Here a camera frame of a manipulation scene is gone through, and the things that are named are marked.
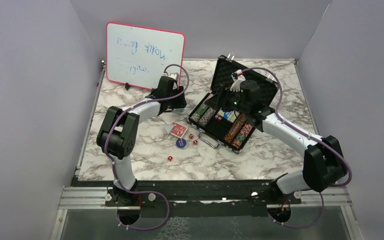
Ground light blue chip stack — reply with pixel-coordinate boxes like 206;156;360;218
178;109;187;115

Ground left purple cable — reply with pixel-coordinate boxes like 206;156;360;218
103;64;190;232

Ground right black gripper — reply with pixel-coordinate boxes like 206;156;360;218
204;84;250;114

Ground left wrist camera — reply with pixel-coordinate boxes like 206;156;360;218
163;71;180;88

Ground blue white card deck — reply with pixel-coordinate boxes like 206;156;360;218
217;110;240;123

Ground blue dealer button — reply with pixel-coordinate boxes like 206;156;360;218
175;138;188;150

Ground pink framed whiteboard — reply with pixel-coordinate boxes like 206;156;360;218
106;22;186;89

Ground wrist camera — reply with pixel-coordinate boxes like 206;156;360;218
230;69;246;92
163;71;180;88

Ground black mounting rail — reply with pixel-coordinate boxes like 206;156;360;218
72;178;335;220

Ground red playing card deck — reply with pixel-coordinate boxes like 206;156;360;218
168;121;188;139

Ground black poker case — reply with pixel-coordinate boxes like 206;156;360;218
187;55;279;154

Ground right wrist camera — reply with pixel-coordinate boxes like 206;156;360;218
230;69;246;92

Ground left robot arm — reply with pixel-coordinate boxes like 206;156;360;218
96;76;189;206

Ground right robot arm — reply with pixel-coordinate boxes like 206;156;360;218
205;80;352;204

